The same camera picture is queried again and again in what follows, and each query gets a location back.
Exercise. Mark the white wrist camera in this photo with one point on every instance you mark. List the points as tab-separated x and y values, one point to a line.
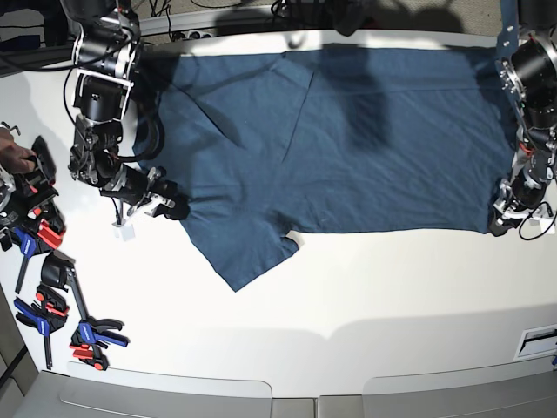
546	225
124	230

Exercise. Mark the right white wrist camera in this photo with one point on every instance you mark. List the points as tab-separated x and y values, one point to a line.
124	230

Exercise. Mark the person hand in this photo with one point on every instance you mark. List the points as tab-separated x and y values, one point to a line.
15	159

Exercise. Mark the top blue red bar clamp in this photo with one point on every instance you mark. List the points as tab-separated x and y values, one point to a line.
32	194

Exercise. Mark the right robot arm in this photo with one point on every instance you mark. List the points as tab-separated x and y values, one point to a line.
105	55

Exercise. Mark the white power strip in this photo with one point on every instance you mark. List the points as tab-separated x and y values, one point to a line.
183	35

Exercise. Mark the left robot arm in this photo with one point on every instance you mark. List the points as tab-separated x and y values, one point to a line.
526	63

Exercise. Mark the silver hex key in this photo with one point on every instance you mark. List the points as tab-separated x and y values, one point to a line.
11	129

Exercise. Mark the right grey tray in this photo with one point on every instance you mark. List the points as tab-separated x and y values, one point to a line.
473	392

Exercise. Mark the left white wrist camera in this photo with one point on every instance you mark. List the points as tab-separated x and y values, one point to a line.
546	225

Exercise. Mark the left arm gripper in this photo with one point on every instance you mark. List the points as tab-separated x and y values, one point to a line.
520	200

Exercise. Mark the blue red bar clamp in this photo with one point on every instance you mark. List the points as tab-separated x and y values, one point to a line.
41	230
93	336
47	315
32	194

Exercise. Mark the dark blue T-shirt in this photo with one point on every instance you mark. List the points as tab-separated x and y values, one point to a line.
338	140

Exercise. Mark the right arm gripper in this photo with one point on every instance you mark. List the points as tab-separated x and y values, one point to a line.
148	191

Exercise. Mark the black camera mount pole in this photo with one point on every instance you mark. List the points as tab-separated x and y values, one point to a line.
350	15

